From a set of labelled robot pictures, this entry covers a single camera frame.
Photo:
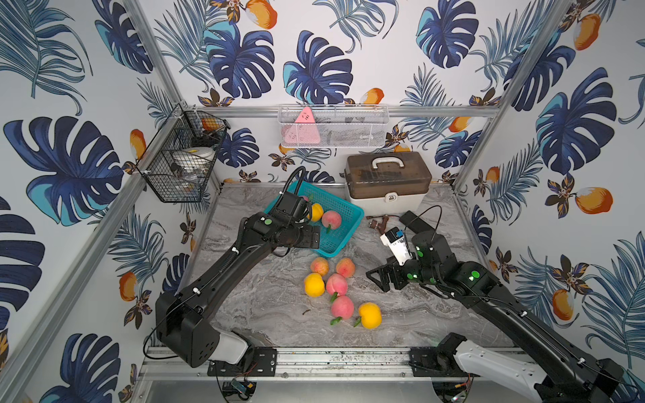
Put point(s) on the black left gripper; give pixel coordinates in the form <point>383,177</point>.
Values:
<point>307,237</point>

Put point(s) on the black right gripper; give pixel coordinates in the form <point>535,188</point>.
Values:
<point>392,269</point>

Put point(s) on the yellow red peach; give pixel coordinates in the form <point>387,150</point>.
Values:
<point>317,212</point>

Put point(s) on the yellow peach front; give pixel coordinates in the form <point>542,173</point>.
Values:
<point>369,316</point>

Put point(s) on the teal plastic basket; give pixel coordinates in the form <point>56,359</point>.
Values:
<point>331,243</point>

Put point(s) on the orange pink peach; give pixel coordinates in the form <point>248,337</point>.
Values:
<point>320,265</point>
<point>345,267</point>

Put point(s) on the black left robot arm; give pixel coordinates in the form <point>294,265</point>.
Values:
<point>182,317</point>

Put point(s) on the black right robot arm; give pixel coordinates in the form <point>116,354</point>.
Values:
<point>557,370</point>

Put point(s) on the small brown tool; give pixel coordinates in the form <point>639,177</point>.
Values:
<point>378,223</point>

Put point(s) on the black phone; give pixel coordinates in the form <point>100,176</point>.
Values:
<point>416,224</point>

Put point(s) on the pink triangle card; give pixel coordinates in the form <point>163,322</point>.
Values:
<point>303,131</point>

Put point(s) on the brown lidded storage box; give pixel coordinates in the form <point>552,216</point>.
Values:
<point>387,183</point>

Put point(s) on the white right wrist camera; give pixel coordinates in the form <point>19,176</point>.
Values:
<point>395,240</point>

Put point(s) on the clear wall shelf tray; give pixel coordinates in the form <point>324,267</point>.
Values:
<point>342,126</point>

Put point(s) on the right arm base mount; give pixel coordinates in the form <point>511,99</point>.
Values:
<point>438,362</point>

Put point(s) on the black wire wall basket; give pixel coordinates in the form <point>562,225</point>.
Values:
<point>179,163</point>

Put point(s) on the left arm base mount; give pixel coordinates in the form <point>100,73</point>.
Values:
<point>257,362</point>

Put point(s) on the aluminium front rail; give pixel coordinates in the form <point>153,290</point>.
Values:
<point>356,364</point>

